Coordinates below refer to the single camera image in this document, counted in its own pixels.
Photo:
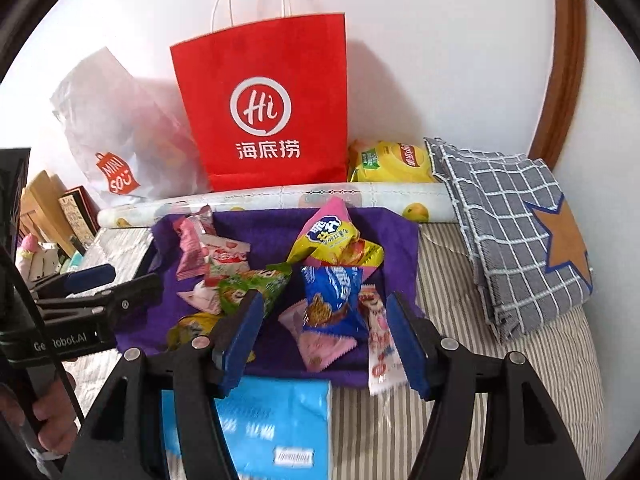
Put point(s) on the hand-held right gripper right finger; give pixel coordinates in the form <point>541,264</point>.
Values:
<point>407,345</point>

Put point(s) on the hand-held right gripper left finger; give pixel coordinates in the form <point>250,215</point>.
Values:
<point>240,345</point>

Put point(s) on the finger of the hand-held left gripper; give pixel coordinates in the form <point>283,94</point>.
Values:
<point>92,273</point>
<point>125,297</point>

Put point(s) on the white pink snack packet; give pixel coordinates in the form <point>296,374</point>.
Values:
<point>231,255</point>
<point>385,352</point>
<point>202,299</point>

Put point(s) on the green triangular snack packet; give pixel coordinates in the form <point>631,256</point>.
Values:
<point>255,285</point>

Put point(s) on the pink triangular snack packet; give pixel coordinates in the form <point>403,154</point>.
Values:
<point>317,344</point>

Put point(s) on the blue snack packet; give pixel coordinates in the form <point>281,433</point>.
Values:
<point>332,305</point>

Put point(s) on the pink and yellow snack packet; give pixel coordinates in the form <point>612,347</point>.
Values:
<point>325,235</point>

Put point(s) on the person's left hand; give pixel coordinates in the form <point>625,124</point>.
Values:
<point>50,412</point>

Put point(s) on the teal white box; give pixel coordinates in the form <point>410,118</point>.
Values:
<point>76,260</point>

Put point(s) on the purple towel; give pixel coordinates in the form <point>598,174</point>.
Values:
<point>280,355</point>

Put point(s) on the patterned notebook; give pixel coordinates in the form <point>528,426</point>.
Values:
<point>77,217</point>

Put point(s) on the wooden headboard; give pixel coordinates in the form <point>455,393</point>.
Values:
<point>42,200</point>

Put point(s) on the blue tissue pack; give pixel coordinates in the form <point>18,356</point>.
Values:
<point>280,430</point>

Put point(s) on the striped mattress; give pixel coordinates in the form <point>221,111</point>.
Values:
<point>500,400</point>

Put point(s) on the grey checked cloth with star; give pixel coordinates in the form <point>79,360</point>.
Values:
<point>505,240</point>

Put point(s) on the white plastic bag red logo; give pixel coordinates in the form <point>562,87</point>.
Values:
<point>115,130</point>

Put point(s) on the fruit print paper roll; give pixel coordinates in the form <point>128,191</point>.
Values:
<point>350,197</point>

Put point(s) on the yellow chip bag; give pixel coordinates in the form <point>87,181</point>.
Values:
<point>390,162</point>

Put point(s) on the red paper bag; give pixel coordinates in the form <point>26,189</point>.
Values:
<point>265,110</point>

